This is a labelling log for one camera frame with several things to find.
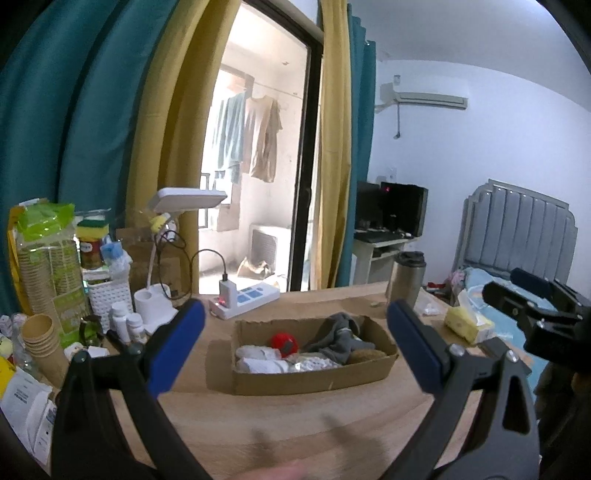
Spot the clear bag of cotton pads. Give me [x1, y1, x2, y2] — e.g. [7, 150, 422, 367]
[235, 344, 282, 361]

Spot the yellow curtain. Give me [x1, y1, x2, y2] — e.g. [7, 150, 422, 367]
[127, 0, 243, 296]
[318, 0, 354, 291]

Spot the clear pack of cotton swabs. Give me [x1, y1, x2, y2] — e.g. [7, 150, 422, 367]
[288, 355, 342, 372]

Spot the beige hanging shirt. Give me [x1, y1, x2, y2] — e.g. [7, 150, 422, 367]
[242, 95, 282, 182]

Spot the plain grey sock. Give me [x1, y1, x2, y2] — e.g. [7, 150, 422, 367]
[302, 323, 377, 365]

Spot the wall air conditioner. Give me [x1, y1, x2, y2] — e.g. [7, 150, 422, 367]
[379, 83, 468, 112]

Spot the black charger cable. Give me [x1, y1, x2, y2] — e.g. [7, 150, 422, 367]
[154, 231, 229, 301]

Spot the black and green tape roll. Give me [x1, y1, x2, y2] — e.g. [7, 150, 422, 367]
[78, 318, 105, 348]

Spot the white desk lamp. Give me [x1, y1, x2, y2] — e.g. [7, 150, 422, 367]
[134, 187, 228, 326]

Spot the white power strip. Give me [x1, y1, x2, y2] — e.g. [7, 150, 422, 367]
[208, 284, 281, 320]

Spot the white plastic basket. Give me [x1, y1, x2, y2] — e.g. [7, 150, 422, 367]
[85, 272, 132, 330]

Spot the blue and white bag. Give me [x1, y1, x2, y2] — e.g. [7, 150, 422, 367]
[100, 242, 133, 278]

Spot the red knit ball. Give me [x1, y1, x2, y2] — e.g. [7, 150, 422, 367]
[270, 332, 299, 356]

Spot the white computer desk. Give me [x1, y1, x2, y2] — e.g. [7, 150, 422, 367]
[353, 233, 416, 285]

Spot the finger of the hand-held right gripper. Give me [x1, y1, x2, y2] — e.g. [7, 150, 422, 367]
[510, 268, 555, 299]
[482, 281, 583, 326]

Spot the clear plastic bag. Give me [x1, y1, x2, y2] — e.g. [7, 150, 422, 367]
[413, 288, 451, 317]

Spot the grey padded bed headboard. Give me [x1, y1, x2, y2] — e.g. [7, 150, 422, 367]
[455, 180, 578, 288]

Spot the black computer monitor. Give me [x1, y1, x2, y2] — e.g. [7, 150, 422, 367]
[381, 182, 429, 236]

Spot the white paper packet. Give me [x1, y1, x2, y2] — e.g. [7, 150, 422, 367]
[0, 369, 59, 465]

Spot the red jar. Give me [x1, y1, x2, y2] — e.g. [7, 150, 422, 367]
[79, 237, 105, 271]

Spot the black door frame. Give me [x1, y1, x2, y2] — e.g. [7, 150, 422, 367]
[288, 28, 324, 292]

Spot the brown cardboard box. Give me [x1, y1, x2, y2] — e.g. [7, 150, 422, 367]
[231, 315, 400, 396]

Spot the stack of brown paper cups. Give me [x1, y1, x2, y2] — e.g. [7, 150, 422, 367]
[21, 315, 68, 389]

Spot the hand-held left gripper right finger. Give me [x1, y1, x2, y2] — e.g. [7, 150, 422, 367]
[383, 299, 541, 480]

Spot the green pack of paper cups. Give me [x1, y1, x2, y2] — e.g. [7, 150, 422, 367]
[9, 200, 90, 347]

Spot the teal hanging shirt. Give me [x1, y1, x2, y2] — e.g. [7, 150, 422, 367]
[212, 92, 247, 184]

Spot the stainless steel tumbler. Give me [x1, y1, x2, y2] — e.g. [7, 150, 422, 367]
[385, 251, 426, 310]

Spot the yellow green sponge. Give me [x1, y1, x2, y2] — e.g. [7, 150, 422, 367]
[76, 219, 110, 241]

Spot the white pill bottle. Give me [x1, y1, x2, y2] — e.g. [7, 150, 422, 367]
[110, 302, 130, 343]
[127, 313, 147, 345]

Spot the teal curtain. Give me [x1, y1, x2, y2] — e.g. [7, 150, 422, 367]
[337, 14, 377, 287]
[0, 0, 181, 315]

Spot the white sock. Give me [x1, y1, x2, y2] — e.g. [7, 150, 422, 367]
[235, 359, 290, 375]

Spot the yellow tissue pack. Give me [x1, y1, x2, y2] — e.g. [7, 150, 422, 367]
[444, 305, 495, 346]

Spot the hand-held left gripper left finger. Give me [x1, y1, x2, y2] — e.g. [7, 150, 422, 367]
[50, 298, 213, 480]

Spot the grey patterned sock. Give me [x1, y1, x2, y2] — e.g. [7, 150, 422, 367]
[318, 312, 365, 341]

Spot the black keyboard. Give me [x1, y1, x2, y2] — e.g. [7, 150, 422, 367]
[355, 230, 403, 243]

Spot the outdoor air conditioner unit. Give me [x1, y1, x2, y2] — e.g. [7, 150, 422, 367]
[249, 224, 293, 274]

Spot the tall brown cardboard carton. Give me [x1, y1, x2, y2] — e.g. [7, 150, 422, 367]
[115, 226, 195, 296]

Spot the brown plush toy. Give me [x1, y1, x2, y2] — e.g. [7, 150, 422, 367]
[347, 349, 387, 366]

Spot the blue bed sheet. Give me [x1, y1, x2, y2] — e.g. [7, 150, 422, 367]
[462, 268, 532, 343]

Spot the person's right forearm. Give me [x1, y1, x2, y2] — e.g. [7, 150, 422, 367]
[536, 357, 591, 480]

